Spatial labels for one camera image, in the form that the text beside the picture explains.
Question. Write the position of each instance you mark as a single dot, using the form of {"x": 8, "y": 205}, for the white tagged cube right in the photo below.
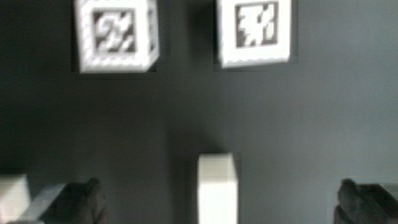
{"x": 254, "y": 32}

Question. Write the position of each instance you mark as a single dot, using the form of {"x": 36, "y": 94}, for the white U-shaped obstacle fence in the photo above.
{"x": 217, "y": 189}

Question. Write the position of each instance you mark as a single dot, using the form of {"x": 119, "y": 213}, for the white tagged cube left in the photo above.
{"x": 118, "y": 35}

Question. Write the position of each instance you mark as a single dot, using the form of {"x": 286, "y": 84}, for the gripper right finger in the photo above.
{"x": 366, "y": 203}

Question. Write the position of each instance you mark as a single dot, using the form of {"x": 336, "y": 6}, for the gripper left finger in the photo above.
{"x": 70, "y": 203}

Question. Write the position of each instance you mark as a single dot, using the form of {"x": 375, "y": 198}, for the white tagged cube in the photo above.
{"x": 118, "y": 35}
{"x": 254, "y": 32}

